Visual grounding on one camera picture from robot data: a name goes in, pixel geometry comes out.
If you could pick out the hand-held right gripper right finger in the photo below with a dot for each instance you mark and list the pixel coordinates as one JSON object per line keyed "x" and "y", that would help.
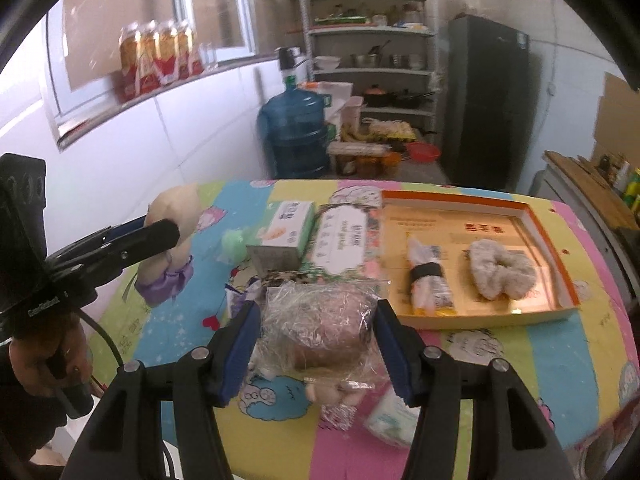
{"x": 395, "y": 355}

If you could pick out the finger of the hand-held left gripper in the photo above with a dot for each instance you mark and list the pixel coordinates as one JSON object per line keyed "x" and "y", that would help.
{"x": 150, "y": 240}
{"x": 125, "y": 229}

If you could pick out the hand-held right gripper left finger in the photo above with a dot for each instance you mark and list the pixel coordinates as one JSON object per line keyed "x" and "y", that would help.
{"x": 240, "y": 355}

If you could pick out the cream plush bear purple outfit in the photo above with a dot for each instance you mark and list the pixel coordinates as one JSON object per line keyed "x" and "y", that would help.
{"x": 172, "y": 202}

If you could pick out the white green tissue packet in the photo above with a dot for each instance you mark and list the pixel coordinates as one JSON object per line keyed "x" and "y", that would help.
{"x": 390, "y": 417}

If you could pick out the plastic-wrapped pink plush rabbit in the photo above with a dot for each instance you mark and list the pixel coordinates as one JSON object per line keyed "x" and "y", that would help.
{"x": 315, "y": 325}

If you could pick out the green soft ball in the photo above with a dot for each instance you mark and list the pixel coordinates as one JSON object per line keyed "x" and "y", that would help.
{"x": 234, "y": 245}

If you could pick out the yellow white packet black band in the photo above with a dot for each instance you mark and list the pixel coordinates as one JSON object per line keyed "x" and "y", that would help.
{"x": 425, "y": 272}

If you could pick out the fluffy grey scrunchie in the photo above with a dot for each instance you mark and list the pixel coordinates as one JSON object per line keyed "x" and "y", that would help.
{"x": 482, "y": 265}

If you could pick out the orange cardboard box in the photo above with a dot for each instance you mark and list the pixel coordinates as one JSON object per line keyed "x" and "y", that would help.
{"x": 450, "y": 225}

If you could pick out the person's left hand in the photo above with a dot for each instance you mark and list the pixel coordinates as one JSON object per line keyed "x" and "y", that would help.
{"x": 35, "y": 360}

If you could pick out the leopard print cloth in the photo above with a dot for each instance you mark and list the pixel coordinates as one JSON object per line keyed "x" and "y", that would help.
{"x": 285, "y": 277}

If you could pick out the floral wet wipes packet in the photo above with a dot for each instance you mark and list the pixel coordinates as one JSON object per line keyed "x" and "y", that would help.
{"x": 340, "y": 245}

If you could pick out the white green tissue box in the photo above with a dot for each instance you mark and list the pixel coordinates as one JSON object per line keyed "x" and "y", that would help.
{"x": 282, "y": 225}

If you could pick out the blue water jug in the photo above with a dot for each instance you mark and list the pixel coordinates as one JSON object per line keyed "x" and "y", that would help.
{"x": 292, "y": 125}

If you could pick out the low green table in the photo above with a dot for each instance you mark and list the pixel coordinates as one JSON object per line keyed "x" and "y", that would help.
{"x": 425, "y": 170}

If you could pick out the clear glass cup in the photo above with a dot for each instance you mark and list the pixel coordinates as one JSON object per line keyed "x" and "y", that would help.
{"x": 209, "y": 57}

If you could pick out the pack of sauce jars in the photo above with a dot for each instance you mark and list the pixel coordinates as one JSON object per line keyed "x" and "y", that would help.
{"x": 362, "y": 157}

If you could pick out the red plastic bowl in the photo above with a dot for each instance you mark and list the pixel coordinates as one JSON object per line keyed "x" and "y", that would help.
{"x": 422, "y": 151}

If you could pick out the bunch of bananas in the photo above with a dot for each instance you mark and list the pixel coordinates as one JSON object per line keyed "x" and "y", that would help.
{"x": 355, "y": 135}

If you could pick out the egg tray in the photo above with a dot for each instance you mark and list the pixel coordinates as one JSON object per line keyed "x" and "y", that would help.
{"x": 392, "y": 129}

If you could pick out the grey cabinet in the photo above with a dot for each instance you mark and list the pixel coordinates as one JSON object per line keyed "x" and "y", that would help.
{"x": 565, "y": 205}

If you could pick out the black water pump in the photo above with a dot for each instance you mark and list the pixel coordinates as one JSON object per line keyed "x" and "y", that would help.
{"x": 287, "y": 57}

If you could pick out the white green flour bag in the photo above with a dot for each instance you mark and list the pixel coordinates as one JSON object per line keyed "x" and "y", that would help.
{"x": 332, "y": 92}

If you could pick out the white plastic bag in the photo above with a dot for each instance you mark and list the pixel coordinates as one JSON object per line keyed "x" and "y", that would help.
{"x": 351, "y": 112}

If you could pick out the white bowl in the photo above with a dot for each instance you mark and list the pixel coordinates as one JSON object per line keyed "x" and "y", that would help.
{"x": 327, "y": 63}

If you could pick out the black wok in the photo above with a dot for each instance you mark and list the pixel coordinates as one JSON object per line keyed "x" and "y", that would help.
{"x": 407, "y": 99}

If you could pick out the wooden board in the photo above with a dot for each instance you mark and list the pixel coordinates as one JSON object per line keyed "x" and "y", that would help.
{"x": 590, "y": 185}

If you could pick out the black pot red lid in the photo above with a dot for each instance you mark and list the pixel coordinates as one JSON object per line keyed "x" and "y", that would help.
{"x": 375, "y": 96}

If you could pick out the black refrigerator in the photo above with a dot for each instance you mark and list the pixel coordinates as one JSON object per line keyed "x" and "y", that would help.
{"x": 485, "y": 110}

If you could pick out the row of condiment bottles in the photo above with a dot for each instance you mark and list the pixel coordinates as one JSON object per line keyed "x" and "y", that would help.
{"x": 622, "y": 175}

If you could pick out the grey metal shelf rack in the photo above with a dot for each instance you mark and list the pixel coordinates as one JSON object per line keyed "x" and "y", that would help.
{"x": 367, "y": 31}

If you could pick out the cardboard sheet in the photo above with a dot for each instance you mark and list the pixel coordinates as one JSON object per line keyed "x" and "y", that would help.
{"x": 617, "y": 115}

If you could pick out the glass jar red lid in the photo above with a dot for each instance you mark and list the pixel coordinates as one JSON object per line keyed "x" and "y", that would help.
{"x": 470, "y": 2}

